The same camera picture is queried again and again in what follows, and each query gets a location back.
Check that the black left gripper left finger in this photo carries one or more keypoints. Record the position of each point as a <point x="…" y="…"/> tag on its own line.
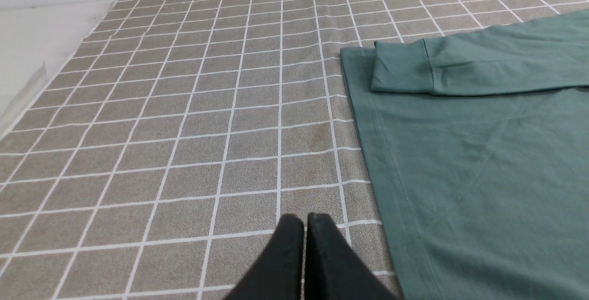
<point x="276" y="274"/>

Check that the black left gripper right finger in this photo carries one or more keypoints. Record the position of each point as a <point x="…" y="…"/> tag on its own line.
<point x="333" y="271"/>

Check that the green long-sleeve top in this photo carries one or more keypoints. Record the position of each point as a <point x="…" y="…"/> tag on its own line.
<point x="477" y="147"/>

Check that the grey checked tablecloth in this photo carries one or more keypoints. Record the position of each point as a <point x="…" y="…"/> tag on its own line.
<point x="157" y="162"/>

